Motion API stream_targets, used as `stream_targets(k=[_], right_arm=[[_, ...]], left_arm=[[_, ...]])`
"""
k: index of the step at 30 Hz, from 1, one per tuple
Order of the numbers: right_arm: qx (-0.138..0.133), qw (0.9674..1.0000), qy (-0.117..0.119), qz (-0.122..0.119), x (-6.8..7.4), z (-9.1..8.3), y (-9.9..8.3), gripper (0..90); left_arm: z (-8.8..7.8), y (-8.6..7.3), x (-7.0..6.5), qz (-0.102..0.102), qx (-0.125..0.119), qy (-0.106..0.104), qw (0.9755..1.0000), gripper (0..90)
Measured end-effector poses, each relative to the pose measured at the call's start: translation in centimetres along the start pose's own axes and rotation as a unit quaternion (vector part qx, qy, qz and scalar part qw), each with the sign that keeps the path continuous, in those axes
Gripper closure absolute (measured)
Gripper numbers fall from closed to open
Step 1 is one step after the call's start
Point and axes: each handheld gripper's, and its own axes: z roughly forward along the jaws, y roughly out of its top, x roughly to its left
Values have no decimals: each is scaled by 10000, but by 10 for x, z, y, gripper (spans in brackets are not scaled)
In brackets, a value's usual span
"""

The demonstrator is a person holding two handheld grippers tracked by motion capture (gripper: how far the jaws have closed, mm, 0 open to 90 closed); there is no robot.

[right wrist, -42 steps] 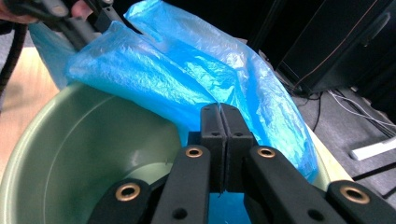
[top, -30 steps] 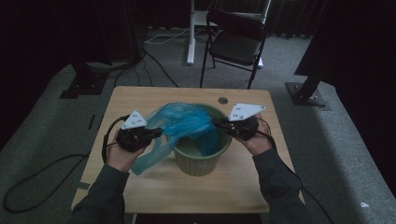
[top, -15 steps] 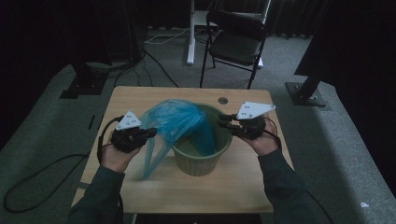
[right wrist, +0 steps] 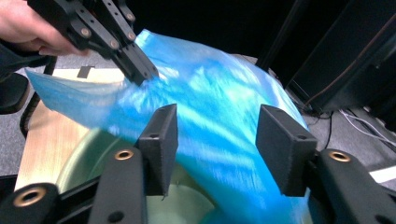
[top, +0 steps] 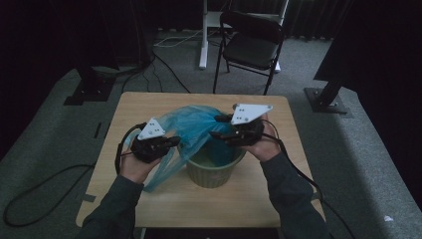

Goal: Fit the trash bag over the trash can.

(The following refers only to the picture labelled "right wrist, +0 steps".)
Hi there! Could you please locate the white floor cable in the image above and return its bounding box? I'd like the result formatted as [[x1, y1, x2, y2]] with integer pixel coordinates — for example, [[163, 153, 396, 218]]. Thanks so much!
[[338, 107, 396, 147]]

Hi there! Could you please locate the green plastic bin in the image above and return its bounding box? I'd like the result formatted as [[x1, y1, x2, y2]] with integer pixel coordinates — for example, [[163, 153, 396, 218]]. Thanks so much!
[[55, 128, 219, 224]]

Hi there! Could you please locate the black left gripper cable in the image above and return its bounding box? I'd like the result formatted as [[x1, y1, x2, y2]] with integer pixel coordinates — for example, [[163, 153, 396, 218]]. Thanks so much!
[[19, 55, 58, 140]]

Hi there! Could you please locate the black floor cable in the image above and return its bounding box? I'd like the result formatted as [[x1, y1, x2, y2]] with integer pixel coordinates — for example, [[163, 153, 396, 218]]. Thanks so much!
[[306, 103, 334, 151]]

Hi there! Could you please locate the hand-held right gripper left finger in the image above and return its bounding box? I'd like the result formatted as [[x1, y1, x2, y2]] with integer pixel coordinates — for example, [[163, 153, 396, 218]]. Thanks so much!
[[134, 103, 179, 198]]

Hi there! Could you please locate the large black equipment case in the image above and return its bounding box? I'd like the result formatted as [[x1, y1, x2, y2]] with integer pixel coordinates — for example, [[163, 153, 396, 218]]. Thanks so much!
[[288, 0, 396, 114]]

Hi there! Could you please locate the black tape strip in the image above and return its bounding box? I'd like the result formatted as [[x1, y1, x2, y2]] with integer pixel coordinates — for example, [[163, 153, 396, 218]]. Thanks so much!
[[77, 65, 95, 79]]

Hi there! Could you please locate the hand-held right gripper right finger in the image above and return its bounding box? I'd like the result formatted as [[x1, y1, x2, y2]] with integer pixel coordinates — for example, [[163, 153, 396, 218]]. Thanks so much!
[[255, 104, 318, 198]]

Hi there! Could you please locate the blue plastic bag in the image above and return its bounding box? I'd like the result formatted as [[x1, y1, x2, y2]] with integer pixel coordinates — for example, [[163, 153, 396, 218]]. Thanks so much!
[[25, 28, 312, 224]]

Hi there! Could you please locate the white desk frame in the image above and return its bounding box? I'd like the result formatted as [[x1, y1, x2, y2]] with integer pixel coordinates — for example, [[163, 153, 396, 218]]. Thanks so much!
[[369, 165, 396, 185]]

